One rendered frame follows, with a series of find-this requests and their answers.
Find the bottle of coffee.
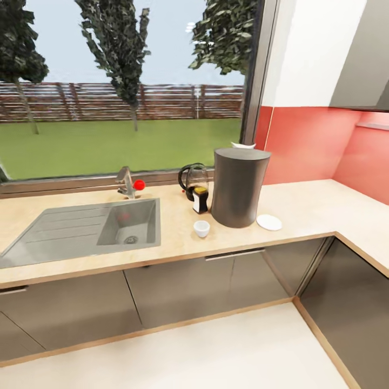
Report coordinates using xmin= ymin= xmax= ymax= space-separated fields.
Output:
xmin=193 ymin=186 xmax=209 ymax=214

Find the saucer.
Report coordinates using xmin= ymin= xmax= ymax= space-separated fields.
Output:
xmin=256 ymin=215 xmax=282 ymax=230

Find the electric kettle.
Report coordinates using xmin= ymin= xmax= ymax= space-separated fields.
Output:
xmin=178 ymin=163 xmax=209 ymax=202

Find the coffee cup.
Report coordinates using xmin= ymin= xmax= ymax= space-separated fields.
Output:
xmin=194 ymin=220 xmax=210 ymax=238

